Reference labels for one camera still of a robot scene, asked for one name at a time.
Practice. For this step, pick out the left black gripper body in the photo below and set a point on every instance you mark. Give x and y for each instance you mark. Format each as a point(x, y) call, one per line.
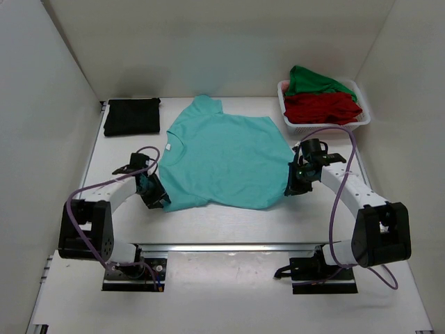
point(153, 192)

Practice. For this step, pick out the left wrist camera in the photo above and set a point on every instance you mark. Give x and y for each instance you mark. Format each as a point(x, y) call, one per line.
point(139, 164)

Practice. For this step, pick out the red t shirt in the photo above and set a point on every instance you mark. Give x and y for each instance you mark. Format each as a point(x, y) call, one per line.
point(325, 108)

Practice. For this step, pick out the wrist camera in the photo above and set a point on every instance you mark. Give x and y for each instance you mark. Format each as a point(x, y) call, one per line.
point(313, 151)
point(139, 164)

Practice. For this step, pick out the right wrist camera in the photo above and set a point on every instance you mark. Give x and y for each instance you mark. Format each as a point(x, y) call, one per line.
point(313, 151)

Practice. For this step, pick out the folded black t shirt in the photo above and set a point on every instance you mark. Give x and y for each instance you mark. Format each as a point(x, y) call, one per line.
point(132, 117)

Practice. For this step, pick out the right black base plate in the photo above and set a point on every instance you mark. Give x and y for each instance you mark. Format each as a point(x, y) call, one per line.
point(311, 276)

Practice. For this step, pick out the teal t shirt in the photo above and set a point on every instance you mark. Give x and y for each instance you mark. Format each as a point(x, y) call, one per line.
point(232, 160)

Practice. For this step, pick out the white plastic basket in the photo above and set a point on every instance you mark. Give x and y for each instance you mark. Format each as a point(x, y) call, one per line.
point(364, 118)

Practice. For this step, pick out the aluminium rail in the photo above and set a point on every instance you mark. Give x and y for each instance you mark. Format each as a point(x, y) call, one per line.
point(228, 248)

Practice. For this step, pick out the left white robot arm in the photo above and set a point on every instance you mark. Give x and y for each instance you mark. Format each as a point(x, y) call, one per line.
point(86, 230)

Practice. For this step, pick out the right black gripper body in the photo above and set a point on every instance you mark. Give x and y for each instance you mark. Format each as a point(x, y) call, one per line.
point(300, 181)

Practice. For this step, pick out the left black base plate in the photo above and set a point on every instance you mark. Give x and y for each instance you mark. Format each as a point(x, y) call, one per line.
point(130, 279)

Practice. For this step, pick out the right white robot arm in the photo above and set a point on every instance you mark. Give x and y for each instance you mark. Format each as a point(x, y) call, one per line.
point(381, 233)

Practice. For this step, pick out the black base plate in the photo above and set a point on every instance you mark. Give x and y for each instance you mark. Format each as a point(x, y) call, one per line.
point(130, 279)
point(311, 276)

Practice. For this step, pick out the green t shirt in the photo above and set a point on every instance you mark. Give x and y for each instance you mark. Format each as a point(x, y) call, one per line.
point(303, 80)

